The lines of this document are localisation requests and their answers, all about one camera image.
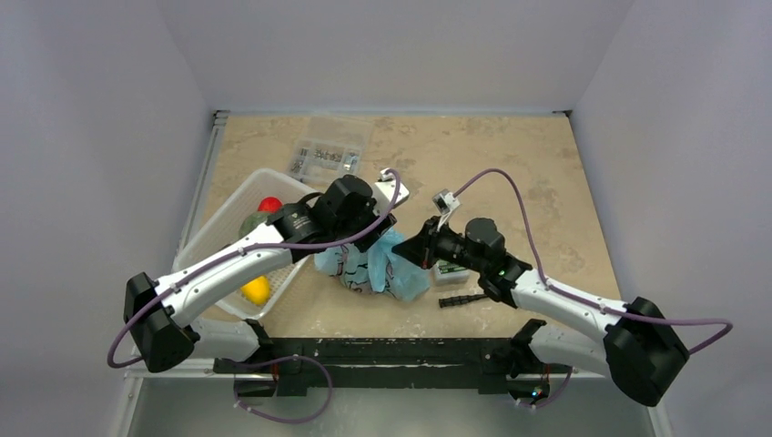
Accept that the blue plastic bag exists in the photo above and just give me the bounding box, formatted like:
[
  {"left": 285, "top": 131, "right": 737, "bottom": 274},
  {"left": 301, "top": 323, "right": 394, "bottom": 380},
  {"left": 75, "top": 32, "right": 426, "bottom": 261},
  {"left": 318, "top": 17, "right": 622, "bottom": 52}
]
[{"left": 314, "top": 229, "right": 431, "bottom": 302}]

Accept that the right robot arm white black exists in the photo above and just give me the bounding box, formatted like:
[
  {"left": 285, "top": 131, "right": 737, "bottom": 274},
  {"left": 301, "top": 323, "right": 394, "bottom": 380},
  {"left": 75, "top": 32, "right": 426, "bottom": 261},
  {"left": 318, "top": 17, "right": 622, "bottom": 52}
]
[{"left": 392, "top": 217, "right": 690, "bottom": 407}]

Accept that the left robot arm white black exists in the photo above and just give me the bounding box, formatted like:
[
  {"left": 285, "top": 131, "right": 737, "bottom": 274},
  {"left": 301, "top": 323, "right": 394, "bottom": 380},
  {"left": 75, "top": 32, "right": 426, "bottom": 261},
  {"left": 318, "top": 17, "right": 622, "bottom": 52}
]
[{"left": 107, "top": 168, "right": 410, "bottom": 373}]

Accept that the red fake fruit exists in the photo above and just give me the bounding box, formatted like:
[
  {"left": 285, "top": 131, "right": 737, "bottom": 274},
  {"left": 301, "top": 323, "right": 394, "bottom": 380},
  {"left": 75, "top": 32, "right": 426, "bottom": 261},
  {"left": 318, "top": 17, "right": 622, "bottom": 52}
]
[{"left": 257, "top": 197, "right": 283, "bottom": 214}]

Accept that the green fake fruit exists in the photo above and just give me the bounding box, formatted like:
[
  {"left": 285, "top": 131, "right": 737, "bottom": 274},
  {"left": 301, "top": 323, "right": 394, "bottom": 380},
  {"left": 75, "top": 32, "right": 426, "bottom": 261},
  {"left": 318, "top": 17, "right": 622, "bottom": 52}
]
[{"left": 238, "top": 211, "right": 271, "bottom": 239}]

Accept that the yellow fake lemon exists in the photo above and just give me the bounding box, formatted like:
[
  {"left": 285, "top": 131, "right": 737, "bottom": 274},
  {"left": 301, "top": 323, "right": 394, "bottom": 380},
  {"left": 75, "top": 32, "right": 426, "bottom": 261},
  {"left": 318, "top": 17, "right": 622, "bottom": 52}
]
[{"left": 240, "top": 276, "right": 271, "bottom": 306}]

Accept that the green circuit board box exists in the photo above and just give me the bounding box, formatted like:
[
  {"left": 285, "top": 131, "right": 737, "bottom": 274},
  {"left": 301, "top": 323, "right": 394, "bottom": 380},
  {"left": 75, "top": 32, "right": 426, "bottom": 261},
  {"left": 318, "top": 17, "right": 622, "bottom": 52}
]
[{"left": 432, "top": 260, "right": 470, "bottom": 287}]

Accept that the white plastic basket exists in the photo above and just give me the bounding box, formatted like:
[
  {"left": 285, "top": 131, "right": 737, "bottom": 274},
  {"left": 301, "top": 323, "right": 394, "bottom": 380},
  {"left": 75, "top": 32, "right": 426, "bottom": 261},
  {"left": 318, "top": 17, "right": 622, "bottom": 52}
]
[{"left": 173, "top": 168, "right": 312, "bottom": 320}]

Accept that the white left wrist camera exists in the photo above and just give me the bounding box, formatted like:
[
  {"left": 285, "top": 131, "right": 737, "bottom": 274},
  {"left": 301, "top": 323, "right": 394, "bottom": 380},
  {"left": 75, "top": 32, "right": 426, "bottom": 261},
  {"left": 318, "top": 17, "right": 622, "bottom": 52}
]
[{"left": 371, "top": 168, "right": 410, "bottom": 214}]

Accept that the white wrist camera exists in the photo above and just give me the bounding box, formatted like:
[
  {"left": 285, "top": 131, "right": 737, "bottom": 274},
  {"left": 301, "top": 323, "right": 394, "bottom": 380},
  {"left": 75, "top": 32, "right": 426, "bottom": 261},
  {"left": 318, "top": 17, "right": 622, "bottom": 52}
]
[
  {"left": 432, "top": 189, "right": 461, "bottom": 230},
  {"left": 371, "top": 168, "right": 410, "bottom": 214}
]

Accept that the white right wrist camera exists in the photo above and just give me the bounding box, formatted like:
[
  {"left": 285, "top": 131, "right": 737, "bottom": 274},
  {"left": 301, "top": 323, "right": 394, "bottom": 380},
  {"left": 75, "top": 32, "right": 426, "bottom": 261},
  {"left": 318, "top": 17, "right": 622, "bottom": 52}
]
[{"left": 432, "top": 189, "right": 461, "bottom": 230}]

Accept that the black T-handle tool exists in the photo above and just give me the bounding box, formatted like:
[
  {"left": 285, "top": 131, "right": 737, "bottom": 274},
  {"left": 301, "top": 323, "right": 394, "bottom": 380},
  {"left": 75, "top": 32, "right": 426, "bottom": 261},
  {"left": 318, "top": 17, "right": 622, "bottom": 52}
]
[{"left": 438, "top": 293, "right": 488, "bottom": 309}]

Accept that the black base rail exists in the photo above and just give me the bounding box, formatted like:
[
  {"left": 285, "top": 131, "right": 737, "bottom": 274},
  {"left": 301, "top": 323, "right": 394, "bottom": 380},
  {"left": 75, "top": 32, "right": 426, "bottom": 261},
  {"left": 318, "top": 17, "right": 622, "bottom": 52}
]
[{"left": 213, "top": 322, "right": 570, "bottom": 399}]

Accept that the aluminium frame rail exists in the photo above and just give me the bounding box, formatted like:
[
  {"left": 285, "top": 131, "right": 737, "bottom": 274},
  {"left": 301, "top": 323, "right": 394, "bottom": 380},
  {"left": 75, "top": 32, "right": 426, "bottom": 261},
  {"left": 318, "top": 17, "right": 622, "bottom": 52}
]
[{"left": 176, "top": 110, "right": 230, "bottom": 254}]

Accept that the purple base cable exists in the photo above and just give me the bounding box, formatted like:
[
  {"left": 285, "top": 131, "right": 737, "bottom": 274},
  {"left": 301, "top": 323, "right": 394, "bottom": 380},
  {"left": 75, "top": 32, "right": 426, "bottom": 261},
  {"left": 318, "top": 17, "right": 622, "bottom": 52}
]
[{"left": 232, "top": 354, "right": 334, "bottom": 424}]

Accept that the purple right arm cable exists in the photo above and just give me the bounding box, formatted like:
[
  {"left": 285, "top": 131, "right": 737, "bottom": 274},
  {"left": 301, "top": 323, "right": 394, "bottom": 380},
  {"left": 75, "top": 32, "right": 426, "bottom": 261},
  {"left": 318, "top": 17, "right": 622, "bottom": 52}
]
[{"left": 449, "top": 168, "right": 735, "bottom": 356}]

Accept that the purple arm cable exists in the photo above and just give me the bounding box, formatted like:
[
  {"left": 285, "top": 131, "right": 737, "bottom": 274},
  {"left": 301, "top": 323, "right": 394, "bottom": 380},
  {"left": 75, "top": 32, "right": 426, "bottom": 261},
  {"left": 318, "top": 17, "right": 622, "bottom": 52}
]
[
  {"left": 107, "top": 168, "right": 403, "bottom": 369},
  {"left": 449, "top": 168, "right": 735, "bottom": 356}
]

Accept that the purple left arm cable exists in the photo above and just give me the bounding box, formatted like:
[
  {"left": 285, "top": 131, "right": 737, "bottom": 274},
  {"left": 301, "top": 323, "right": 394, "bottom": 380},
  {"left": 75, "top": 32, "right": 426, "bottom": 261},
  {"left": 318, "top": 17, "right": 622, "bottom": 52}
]
[{"left": 107, "top": 168, "right": 403, "bottom": 369}]

